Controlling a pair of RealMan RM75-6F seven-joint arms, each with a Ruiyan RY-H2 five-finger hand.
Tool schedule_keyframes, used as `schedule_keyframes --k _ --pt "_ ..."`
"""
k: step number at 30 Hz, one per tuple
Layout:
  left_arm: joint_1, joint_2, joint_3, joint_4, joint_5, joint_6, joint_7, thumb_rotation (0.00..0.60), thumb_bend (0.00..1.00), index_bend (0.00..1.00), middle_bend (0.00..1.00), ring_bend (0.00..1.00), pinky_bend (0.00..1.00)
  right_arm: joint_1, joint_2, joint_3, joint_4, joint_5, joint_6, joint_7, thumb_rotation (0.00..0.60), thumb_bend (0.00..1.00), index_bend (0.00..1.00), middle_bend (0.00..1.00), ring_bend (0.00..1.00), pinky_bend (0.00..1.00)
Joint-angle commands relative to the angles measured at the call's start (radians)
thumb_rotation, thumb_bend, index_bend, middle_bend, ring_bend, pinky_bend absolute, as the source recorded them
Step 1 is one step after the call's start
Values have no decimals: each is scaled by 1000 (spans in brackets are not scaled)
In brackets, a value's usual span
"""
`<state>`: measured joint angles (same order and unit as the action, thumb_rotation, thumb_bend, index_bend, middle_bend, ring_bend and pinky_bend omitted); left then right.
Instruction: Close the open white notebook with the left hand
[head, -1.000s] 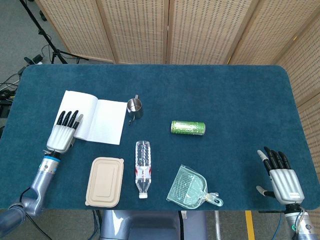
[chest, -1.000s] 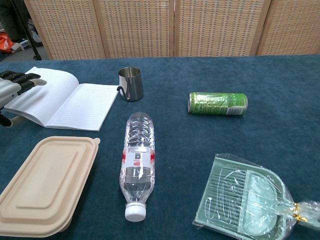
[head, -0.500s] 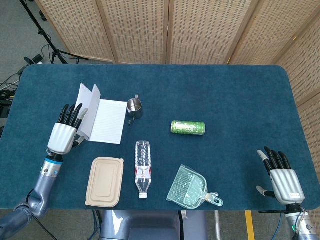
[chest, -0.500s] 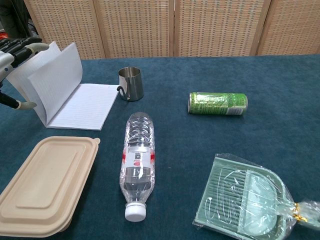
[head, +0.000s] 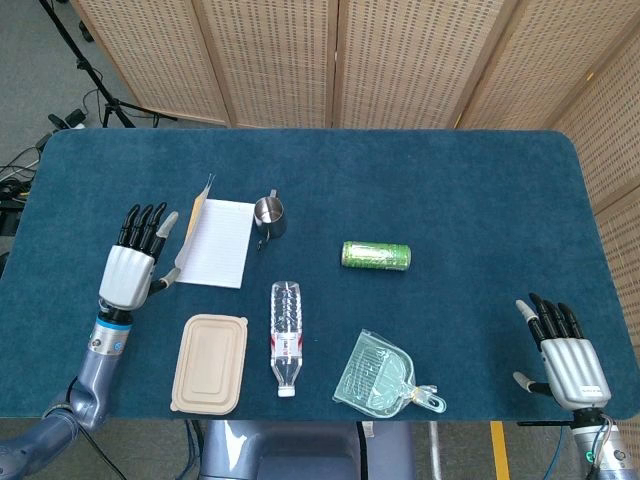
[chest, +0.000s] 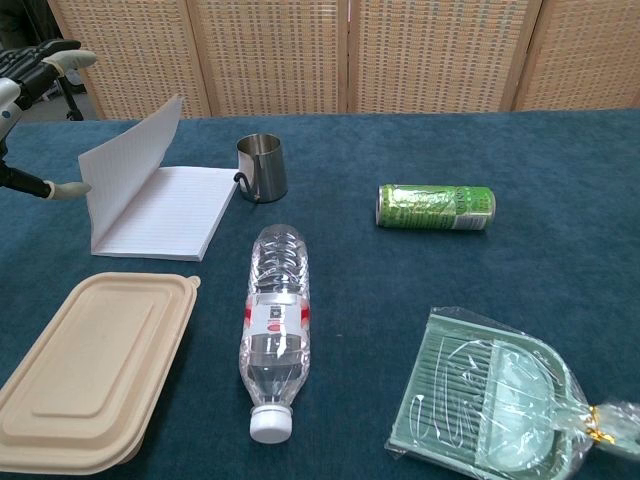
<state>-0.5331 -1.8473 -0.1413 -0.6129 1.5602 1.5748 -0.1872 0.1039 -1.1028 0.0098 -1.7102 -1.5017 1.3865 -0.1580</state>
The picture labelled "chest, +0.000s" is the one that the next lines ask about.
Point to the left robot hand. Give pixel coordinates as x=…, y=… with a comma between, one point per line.
x=30, y=75

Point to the white lined paper notebook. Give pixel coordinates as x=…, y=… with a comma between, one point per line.
x=165, y=215

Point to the black tripod stand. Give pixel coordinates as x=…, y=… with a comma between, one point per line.
x=72, y=102

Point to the dark hanging garment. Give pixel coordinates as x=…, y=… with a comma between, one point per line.
x=20, y=22

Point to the woven folding screen panel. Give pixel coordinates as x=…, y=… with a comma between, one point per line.
x=135, y=55
x=585, y=55
x=435, y=55
x=270, y=55

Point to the stainless steel milk pitcher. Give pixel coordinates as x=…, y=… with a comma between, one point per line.
x=267, y=170

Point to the beige lidded food container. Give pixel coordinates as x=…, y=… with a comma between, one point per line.
x=95, y=360

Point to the clear plastic water bottle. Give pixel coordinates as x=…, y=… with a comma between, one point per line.
x=277, y=320

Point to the blue table cloth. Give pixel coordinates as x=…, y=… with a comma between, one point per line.
x=400, y=280

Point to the green drink can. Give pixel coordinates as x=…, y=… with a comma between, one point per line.
x=435, y=207

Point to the green dustpan set in wrap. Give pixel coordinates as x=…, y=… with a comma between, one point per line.
x=475, y=395

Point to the gold twist tie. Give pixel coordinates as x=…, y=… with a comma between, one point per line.
x=595, y=425

